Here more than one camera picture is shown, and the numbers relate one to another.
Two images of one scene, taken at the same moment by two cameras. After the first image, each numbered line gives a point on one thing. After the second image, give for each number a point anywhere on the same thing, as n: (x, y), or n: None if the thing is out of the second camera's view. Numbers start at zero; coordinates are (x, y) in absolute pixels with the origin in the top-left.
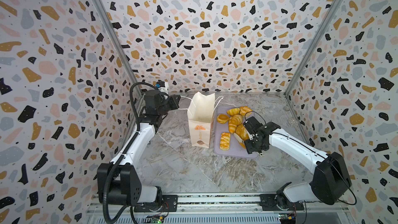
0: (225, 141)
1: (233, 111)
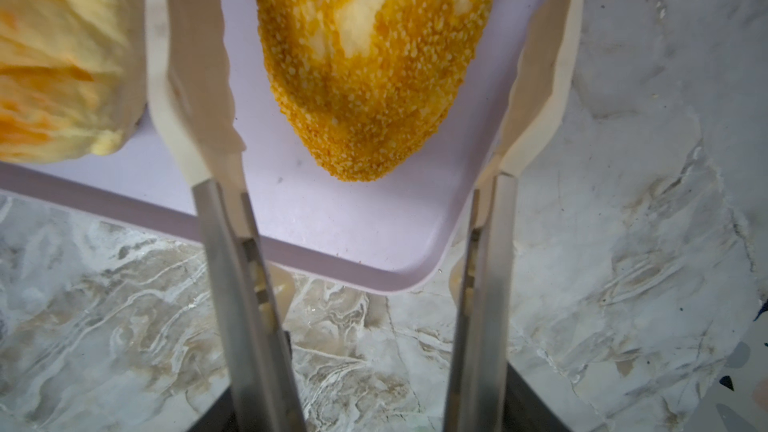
0: (73, 53)
1: None
